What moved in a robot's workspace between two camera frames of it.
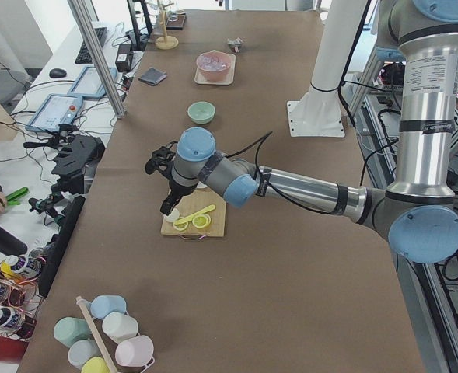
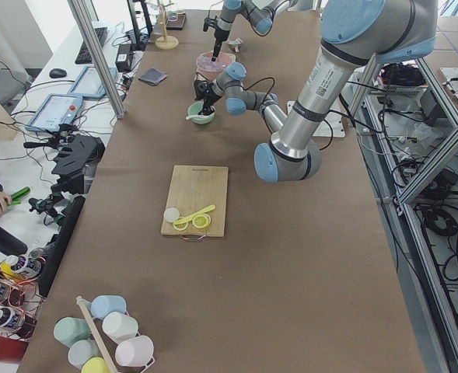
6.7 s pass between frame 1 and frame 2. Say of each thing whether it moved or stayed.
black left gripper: moved
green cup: stayed
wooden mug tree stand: stayed
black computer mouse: stayed
